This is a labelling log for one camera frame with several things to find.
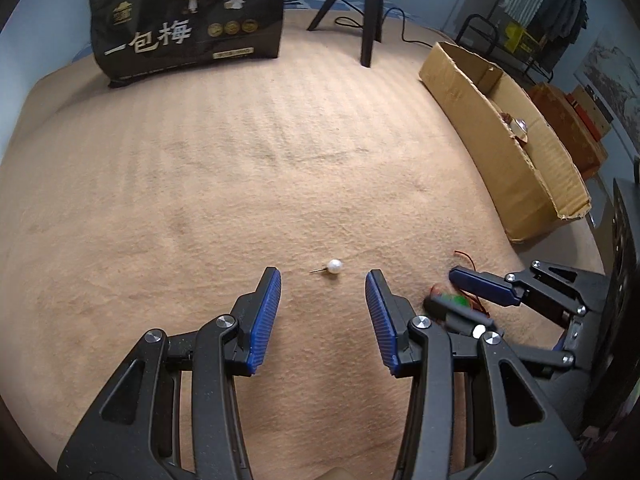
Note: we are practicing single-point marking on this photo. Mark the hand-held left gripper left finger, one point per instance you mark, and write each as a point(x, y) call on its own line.
point(265, 320)

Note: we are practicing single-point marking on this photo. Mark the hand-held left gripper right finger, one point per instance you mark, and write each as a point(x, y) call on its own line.
point(382, 325)

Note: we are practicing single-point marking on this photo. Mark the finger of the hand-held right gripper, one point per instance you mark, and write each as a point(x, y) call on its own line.
point(460, 312)
point(482, 286)

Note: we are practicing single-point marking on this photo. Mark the pearl stud earring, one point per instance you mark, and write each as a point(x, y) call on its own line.
point(334, 266)

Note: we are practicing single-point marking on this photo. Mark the cardboard box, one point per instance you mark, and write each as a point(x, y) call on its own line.
point(500, 125)

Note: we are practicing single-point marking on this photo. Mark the orange patterned box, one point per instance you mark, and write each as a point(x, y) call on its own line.
point(570, 125)

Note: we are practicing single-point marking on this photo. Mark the yellow box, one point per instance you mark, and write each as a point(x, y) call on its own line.
point(522, 37)

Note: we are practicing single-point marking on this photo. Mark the black clothes rack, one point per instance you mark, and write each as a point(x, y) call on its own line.
point(482, 22)

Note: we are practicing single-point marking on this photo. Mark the dark hanging clothes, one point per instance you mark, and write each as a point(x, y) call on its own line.
point(562, 10)

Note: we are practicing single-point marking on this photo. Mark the black tripod stand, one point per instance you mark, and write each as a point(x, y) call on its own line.
point(370, 5)

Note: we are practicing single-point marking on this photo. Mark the black snack bag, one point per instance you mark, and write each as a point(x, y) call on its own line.
point(190, 15)

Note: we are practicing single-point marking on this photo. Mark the wall poster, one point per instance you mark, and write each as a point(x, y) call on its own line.
point(612, 85)

